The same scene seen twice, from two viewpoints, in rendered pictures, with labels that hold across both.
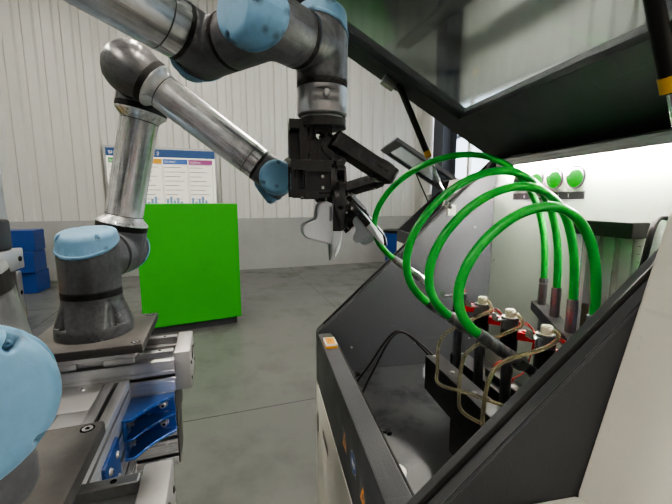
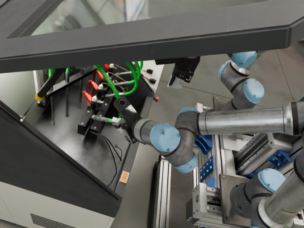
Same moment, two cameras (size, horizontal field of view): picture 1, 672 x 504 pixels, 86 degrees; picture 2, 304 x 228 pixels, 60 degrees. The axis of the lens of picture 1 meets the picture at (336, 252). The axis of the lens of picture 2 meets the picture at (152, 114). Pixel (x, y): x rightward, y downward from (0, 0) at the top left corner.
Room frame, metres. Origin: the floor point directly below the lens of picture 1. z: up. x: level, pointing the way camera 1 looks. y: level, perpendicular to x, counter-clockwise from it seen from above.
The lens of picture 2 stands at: (1.43, 0.07, 2.05)
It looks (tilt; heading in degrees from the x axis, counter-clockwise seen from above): 50 degrees down; 186
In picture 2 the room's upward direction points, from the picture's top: 23 degrees clockwise
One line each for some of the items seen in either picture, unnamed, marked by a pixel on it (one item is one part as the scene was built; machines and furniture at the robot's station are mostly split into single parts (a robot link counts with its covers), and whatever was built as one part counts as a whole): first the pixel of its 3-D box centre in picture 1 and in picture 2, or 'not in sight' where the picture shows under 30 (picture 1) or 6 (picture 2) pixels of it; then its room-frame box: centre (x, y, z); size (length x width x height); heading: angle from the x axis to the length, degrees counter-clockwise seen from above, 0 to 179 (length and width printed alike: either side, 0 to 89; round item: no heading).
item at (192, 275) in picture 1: (188, 262); not in sight; (3.97, 1.65, 0.65); 0.95 x 0.86 x 1.30; 117
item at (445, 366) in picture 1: (487, 428); (98, 111); (0.62, -0.28, 0.91); 0.34 x 0.10 x 0.15; 11
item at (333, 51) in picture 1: (320, 49); not in sight; (0.56, 0.02, 1.55); 0.09 x 0.08 x 0.11; 143
